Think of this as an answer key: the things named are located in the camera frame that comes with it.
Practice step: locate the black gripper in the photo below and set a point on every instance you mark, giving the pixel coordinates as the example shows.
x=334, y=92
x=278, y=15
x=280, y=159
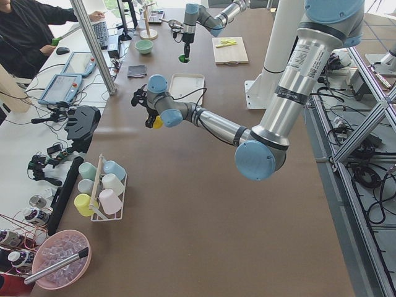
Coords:
x=187, y=38
x=150, y=115

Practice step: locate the yellow lemon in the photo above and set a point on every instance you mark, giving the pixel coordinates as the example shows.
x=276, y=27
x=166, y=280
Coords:
x=158, y=123

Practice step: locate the green lime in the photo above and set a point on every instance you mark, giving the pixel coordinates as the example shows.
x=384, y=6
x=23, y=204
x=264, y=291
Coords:
x=183, y=59

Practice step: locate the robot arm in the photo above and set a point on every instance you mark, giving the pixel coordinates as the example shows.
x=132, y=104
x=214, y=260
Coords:
x=303, y=37
x=197, y=14

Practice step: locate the cream rabbit tray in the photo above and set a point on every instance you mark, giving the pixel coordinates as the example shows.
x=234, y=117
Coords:
x=187, y=87

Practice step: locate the metal scoop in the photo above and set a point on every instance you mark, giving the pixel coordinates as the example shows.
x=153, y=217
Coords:
x=172, y=23

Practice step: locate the mint green bowl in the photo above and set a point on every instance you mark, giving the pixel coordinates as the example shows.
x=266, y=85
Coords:
x=144, y=46

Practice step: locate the wooden mug tree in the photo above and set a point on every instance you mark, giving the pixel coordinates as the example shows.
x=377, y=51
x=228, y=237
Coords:
x=148, y=33

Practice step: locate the yellow plastic knife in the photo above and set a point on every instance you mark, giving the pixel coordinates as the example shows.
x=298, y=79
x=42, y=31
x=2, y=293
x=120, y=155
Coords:
x=221, y=45

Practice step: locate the bamboo cutting board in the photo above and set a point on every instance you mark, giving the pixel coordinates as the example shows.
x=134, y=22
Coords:
x=231, y=54

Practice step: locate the grey folded cloth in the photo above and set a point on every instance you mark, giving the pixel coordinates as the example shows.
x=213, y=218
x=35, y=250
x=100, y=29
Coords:
x=136, y=71

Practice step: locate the blue plastic cup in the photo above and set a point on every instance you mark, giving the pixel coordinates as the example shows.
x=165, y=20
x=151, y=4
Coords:
x=111, y=166

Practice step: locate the cream plastic cup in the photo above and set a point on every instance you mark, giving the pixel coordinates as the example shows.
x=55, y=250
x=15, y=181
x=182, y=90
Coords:
x=111, y=181

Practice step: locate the green plastic cup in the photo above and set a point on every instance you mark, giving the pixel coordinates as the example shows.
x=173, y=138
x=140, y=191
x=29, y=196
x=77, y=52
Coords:
x=87, y=171

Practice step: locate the black keyboard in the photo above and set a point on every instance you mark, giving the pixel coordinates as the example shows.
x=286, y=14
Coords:
x=101, y=32

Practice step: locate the blue teach pendant far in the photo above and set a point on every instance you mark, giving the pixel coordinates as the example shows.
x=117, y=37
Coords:
x=80, y=63

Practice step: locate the blue teach pendant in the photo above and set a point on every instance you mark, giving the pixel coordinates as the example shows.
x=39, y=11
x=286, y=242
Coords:
x=80, y=63
x=62, y=88

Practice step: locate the pink plastic cup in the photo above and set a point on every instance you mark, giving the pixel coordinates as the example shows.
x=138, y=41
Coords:
x=110, y=201

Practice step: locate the pale grey-blue plastic cup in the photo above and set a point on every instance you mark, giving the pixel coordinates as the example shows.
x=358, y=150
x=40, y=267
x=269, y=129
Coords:
x=85, y=186

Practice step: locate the blue teach pendant near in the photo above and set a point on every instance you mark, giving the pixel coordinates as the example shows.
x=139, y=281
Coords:
x=62, y=88

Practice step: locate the yellow plastic cup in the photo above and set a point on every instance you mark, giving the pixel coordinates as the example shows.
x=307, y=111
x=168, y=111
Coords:
x=82, y=202

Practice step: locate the black computer mouse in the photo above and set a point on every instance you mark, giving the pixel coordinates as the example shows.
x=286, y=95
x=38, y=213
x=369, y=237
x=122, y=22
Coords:
x=62, y=50

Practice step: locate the black long case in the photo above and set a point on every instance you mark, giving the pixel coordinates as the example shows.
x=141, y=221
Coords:
x=62, y=196

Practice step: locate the metal tongs black tip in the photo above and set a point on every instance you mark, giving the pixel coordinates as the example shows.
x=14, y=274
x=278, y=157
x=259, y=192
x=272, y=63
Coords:
x=80, y=255

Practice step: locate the white bottle dark label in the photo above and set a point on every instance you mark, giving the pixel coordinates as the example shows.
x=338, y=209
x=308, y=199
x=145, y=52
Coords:
x=35, y=216

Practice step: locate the person in black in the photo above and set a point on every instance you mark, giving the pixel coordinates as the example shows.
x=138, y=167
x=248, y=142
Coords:
x=26, y=39

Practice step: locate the pink ice bowl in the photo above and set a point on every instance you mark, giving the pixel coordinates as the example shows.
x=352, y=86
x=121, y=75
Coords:
x=56, y=248

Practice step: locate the black plastic bracket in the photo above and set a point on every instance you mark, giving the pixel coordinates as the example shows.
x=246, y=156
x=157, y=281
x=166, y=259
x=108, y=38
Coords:
x=80, y=127

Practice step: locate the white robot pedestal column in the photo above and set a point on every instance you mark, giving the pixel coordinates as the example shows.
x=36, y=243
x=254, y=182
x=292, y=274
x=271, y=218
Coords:
x=272, y=62

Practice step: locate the white wire cup rack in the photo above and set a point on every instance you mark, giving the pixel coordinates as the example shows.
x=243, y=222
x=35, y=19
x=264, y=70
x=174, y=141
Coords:
x=95, y=205

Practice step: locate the aluminium frame post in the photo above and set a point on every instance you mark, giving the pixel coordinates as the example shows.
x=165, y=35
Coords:
x=91, y=39

